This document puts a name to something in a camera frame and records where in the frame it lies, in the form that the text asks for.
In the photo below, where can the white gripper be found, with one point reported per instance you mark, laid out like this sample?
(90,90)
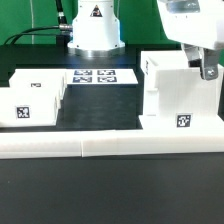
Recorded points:
(199,23)

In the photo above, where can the white drawer cabinet box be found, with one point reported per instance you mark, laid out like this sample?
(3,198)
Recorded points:
(175,95)

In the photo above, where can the white drawer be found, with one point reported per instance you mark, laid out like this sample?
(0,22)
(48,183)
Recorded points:
(49,78)
(24,107)

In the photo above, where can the white front drawer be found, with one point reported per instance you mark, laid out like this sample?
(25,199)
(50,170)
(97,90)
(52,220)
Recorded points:
(24,107)

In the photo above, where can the white fiducial marker plate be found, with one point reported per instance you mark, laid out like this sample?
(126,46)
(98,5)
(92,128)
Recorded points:
(100,76)

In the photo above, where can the white L-shaped fence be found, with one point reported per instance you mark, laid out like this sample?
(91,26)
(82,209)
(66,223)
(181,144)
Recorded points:
(107,143)

